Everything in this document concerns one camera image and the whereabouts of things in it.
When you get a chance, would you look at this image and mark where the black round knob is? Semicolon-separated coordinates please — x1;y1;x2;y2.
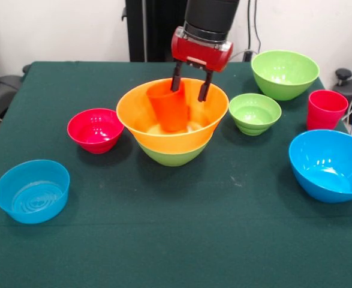
335;68;352;87

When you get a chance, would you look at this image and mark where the black chair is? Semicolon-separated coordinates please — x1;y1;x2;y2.
0;38;23;121

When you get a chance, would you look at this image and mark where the black cable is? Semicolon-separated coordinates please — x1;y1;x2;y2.
253;0;262;52
246;0;253;52

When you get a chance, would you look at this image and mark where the small pink plastic bowl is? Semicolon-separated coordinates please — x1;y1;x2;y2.
67;108;125;155

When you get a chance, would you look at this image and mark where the small green plastic bowl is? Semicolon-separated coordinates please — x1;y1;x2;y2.
228;92;282;136

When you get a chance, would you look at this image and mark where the large orange plastic bowl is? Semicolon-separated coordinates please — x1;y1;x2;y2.
116;77;230;155

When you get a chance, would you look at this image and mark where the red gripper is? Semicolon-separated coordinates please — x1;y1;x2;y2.
170;26;234;103

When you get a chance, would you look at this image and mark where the red plastic cup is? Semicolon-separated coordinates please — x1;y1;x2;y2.
306;89;350;131

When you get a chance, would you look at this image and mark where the dark green table cloth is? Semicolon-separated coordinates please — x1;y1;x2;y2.
0;61;352;288

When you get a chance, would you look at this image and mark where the large blue plastic bowl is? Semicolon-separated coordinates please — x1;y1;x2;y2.
288;129;352;204

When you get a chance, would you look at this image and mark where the large green plastic bowl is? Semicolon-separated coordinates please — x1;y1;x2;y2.
138;140;209;167
251;50;320;101

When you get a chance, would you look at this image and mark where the orange plastic cup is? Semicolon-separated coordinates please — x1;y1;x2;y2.
146;80;190;133

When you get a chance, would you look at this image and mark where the small blue plastic bowl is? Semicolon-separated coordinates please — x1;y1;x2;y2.
0;159;71;225

